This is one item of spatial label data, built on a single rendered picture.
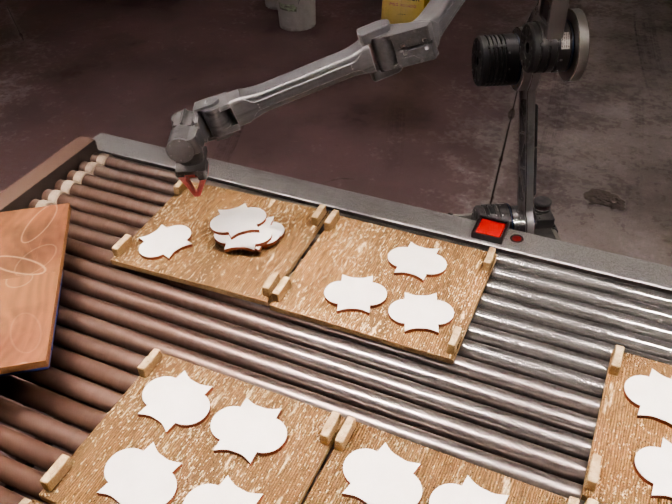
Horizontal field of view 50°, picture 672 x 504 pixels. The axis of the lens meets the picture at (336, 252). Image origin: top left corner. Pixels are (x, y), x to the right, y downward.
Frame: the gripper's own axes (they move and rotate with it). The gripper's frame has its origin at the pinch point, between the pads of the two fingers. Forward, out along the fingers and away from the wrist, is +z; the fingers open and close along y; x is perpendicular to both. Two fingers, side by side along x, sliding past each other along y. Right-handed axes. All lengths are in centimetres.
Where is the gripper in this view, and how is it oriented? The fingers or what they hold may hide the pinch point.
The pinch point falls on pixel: (196, 192)
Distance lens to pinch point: 167.3
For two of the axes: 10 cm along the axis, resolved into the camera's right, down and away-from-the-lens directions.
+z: 0.1, 7.7, 6.4
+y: -1.0, -6.4, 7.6
